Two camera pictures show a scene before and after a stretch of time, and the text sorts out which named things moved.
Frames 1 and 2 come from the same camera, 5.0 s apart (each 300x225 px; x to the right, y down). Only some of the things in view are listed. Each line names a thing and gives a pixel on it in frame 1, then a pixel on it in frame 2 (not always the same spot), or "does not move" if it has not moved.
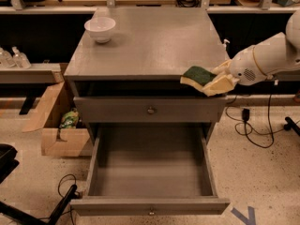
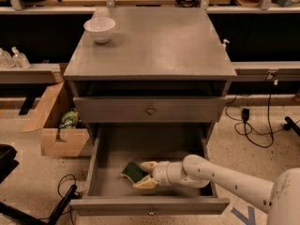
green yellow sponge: x=196 y=77 -> x=134 y=172
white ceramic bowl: x=100 y=28 does not move
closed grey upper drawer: x=151 y=109 does not move
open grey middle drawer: x=150 y=169 does not move
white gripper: x=243 y=67 -> x=161 y=172
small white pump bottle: x=225 y=45 does not move
